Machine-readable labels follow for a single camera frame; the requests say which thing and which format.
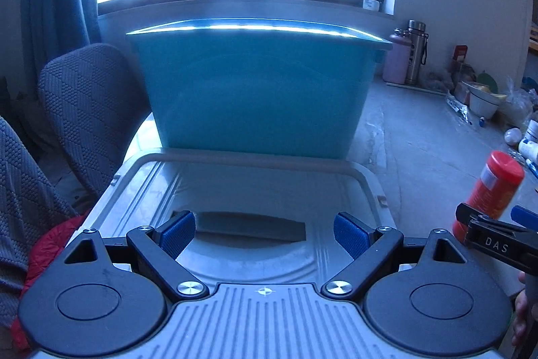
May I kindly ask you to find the grey patterned chair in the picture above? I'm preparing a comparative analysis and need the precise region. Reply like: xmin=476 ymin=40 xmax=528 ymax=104
xmin=38 ymin=43 xmax=153 ymax=198
xmin=0 ymin=117 xmax=81 ymax=329

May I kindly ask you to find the red cloth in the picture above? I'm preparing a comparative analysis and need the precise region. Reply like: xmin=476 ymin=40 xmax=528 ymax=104
xmin=10 ymin=215 xmax=85 ymax=352

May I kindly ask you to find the red plastic bottle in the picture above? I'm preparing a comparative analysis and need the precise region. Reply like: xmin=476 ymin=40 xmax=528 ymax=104
xmin=452 ymin=151 xmax=526 ymax=246

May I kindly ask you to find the pink water bottle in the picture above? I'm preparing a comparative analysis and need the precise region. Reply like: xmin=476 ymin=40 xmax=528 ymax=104
xmin=382 ymin=28 xmax=413 ymax=84

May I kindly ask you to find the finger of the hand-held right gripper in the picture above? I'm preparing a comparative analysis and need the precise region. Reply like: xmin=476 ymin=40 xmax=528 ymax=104
xmin=456 ymin=203 xmax=538 ymax=273
xmin=510 ymin=205 xmax=538 ymax=226

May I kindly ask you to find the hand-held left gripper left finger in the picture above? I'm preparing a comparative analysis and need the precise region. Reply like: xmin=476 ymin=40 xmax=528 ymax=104
xmin=62 ymin=211 xmax=209 ymax=301

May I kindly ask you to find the blue plastic storage box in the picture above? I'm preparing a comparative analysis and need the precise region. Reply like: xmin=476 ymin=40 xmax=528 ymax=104
xmin=126 ymin=18 xmax=393 ymax=160

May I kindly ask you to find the white ribbed bowl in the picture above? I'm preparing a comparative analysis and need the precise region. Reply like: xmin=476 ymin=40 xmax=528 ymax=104
xmin=468 ymin=83 xmax=502 ymax=120

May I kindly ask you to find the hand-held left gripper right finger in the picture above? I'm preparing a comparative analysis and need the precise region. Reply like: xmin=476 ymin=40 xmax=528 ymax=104
xmin=321 ymin=212 xmax=468 ymax=299

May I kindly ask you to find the clear plastic bag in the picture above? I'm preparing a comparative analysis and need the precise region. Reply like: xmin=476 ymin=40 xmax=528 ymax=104
xmin=500 ymin=76 xmax=538 ymax=121

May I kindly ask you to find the green round lid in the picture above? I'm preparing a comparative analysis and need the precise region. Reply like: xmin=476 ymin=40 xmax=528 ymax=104
xmin=477 ymin=72 xmax=499 ymax=95

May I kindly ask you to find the grey storage box lid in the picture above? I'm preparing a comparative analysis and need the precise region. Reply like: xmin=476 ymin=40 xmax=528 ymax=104
xmin=82 ymin=148 xmax=399 ymax=289

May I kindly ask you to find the grey marble desktop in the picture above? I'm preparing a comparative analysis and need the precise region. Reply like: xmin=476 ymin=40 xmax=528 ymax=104
xmin=113 ymin=80 xmax=538 ymax=359

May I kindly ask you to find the red packet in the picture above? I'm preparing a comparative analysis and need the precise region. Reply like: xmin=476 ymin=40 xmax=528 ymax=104
xmin=453 ymin=45 xmax=470 ymax=74

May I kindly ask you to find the steel thermos flask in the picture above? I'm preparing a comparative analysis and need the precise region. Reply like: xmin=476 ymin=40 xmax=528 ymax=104
xmin=404 ymin=20 xmax=430 ymax=86

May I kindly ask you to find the person's right hand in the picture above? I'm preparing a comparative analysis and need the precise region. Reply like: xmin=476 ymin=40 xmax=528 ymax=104
xmin=513 ymin=272 xmax=529 ymax=347

